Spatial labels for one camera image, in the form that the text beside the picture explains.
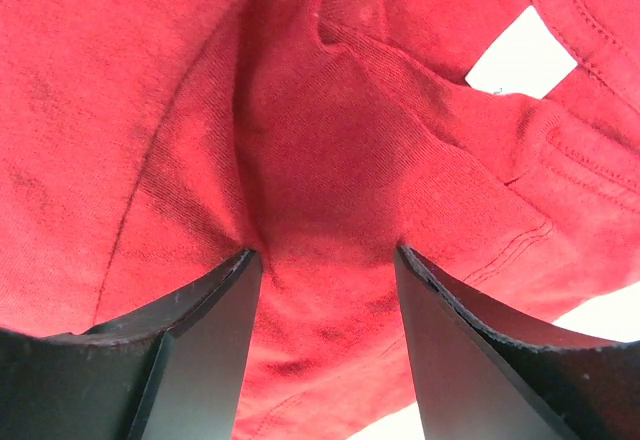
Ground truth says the dark red t-shirt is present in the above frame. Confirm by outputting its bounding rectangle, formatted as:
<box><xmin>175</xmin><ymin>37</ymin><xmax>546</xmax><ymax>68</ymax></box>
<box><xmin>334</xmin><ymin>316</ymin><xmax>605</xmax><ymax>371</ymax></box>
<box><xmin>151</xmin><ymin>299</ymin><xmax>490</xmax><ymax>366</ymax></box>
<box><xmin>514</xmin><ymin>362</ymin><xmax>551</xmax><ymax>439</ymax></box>
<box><xmin>1</xmin><ymin>0</ymin><xmax>639</xmax><ymax>439</ymax></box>

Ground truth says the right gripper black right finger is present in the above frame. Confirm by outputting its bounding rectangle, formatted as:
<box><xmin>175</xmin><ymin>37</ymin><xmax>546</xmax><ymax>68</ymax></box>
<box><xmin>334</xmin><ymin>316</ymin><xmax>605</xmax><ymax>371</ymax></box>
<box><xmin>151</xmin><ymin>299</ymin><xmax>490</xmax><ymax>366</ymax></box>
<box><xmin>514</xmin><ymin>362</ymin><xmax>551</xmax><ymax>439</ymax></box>
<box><xmin>394</xmin><ymin>246</ymin><xmax>639</xmax><ymax>440</ymax></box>

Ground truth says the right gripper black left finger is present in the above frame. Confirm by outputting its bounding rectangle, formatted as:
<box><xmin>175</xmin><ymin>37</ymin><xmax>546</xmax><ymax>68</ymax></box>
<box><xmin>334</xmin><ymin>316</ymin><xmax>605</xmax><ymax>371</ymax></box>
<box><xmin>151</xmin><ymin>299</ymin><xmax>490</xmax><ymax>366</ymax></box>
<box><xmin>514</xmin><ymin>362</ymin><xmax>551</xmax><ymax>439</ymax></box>
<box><xmin>1</xmin><ymin>250</ymin><xmax>262</xmax><ymax>440</ymax></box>

